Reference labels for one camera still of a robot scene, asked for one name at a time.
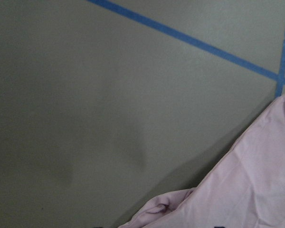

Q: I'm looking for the pink Snoopy t-shirt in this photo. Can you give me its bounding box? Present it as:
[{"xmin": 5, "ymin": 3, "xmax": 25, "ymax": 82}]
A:
[{"xmin": 124, "ymin": 95, "xmax": 285, "ymax": 228}]

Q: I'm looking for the long blue tape strip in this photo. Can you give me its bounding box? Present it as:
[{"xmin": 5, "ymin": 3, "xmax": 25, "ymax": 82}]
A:
[{"xmin": 90, "ymin": 0, "xmax": 278, "ymax": 82}]

